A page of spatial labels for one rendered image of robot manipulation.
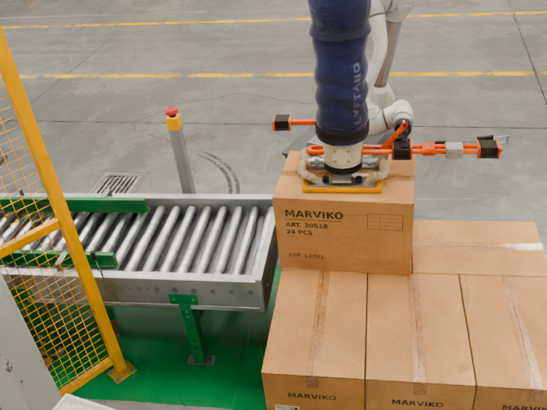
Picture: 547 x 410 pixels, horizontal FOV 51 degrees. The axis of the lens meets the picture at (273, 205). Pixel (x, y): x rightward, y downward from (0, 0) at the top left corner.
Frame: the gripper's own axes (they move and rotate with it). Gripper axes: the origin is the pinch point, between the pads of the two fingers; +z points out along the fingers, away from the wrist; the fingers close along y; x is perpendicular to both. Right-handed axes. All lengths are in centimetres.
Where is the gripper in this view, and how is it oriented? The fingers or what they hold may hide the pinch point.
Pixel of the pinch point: (404, 148)
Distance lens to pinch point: 253.1
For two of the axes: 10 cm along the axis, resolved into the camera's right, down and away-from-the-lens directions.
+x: -9.8, -0.1, 1.8
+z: -1.5, 5.8, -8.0
